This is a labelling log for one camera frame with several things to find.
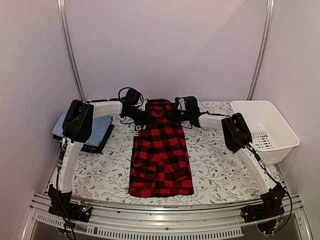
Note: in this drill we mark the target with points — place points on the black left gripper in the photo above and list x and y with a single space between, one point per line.
146 120

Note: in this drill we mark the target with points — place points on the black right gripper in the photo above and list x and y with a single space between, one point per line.
173 115

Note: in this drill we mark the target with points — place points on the red black plaid shirt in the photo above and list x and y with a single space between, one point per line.
160 164

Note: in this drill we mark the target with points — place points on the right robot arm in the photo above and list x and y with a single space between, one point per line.
238 140

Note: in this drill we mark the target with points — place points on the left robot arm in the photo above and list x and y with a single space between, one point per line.
77 128

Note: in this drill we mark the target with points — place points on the light blue folded shirt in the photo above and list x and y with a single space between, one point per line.
99 129

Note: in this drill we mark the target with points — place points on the dark navy folded shirt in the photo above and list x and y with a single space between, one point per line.
92 149

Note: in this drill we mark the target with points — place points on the floral patterned table mat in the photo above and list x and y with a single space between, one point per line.
218 175

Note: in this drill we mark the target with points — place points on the white plastic basket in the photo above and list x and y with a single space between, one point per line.
272 136

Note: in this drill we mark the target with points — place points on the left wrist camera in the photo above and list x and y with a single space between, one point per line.
143 106

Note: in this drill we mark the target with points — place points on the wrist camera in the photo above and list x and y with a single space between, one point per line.
177 102
143 106

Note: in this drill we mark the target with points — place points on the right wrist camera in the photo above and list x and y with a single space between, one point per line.
177 102

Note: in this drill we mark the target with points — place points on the aluminium front rail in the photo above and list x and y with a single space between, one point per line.
123 221

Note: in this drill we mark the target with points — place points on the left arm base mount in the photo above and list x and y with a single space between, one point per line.
79 211

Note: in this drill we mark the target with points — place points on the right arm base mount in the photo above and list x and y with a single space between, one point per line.
256 212

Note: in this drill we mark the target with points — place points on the left aluminium frame post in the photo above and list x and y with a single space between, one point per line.
69 48

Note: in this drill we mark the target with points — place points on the aluminium frame post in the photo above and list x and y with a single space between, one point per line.
270 5
69 48

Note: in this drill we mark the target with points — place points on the right aluminium frame post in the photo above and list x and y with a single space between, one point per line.
270 5

